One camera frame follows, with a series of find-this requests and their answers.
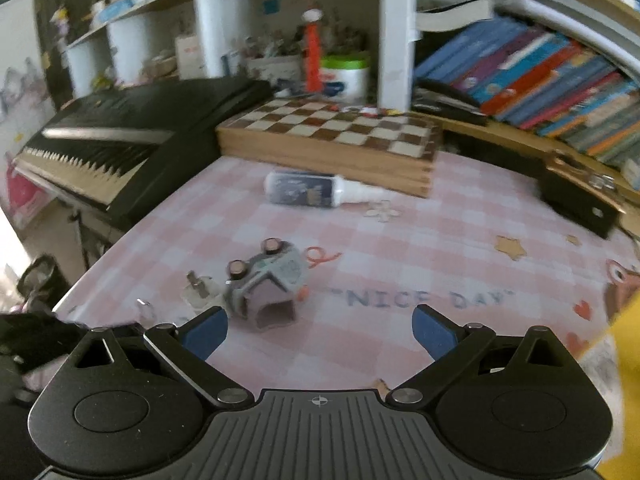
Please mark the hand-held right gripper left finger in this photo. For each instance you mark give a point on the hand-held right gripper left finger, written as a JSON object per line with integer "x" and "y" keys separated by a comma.
{"x": 205, "y": 332}

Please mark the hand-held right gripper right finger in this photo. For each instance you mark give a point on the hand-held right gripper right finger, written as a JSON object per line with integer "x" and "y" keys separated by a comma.
{"x": 435, "y": 332}

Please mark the grey plastic toy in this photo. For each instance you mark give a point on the grey plastic toy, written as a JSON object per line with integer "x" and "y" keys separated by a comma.
{"x": 270, "y": 280}

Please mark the clear plastic clip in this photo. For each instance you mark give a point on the clear plastic clip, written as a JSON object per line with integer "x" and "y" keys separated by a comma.
{"x": 202, "y": 292}

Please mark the dark bag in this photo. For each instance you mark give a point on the dark bag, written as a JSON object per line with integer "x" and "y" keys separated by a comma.
{"x": 40, "y": 280}

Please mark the small metal clip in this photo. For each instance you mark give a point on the small metal clip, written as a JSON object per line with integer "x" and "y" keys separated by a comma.
{"x": 144, "y": 306}

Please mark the pink checkered tablecloth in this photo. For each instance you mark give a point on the pink checkered tablecloth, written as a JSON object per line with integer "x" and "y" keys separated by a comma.
{"x": 400, "y": 260}

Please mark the black keyboard stand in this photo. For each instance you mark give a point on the black keyboard stand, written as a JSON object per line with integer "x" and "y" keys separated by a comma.
{"x": 92, "y": 240}

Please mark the orange rubber band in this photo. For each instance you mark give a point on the orange rubber band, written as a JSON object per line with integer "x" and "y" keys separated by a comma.
{"x": 327, "y": 259}

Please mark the cream desk mat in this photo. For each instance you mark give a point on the cream desk mat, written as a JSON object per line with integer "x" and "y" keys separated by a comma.
{"x": 600, "y": 360}

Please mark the white glue bottle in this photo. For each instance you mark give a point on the white glue bottle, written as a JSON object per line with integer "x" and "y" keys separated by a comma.
{"x": 300, "y": 189}

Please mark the black wooden box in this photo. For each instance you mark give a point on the black wooden box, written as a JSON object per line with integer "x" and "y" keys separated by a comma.
{"x": 575, "y": 200}

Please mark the wooden desk riser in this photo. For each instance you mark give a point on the wooden desk riser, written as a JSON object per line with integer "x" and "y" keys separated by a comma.
{"x": 500, "y": 132}

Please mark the black electronic keyboard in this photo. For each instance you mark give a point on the black electronic keyboard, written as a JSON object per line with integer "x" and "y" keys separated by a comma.
{"x": 150, "y": 110}

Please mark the black notebook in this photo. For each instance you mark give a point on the black notebook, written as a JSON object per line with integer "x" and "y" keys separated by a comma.
{"x": 445, "y": 102}

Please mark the wooden chessboard box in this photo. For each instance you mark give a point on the wooden chessboard box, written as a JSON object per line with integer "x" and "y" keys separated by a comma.
{"x": 325, "y": 130}

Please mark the white tub green lid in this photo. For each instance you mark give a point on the white tub green lid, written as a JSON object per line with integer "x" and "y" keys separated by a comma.
{"x": 345, "y": 77}

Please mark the row of slanted books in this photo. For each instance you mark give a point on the row of slanted books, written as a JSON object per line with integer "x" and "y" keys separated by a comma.
{"x": 540, "y": 80}

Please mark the white desk calendar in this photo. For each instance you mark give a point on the white desk calendar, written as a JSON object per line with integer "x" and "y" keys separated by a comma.
{"x": 189, "y": 55}

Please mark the red tassel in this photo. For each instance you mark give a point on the red tassel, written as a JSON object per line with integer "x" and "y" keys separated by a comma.
{"x": 312, "y": 55}

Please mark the white bookshelf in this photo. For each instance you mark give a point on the white bookshelf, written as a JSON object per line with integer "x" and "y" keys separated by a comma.
{"x": 395, "y": 35}

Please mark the white paperback book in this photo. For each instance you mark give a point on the white paperback book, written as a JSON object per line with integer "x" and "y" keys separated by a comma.
{"x": 450, "y": 15}

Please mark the blue tissue pack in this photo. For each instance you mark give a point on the blue tissue pack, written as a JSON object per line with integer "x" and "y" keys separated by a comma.
{"x": 116, "y": 10}

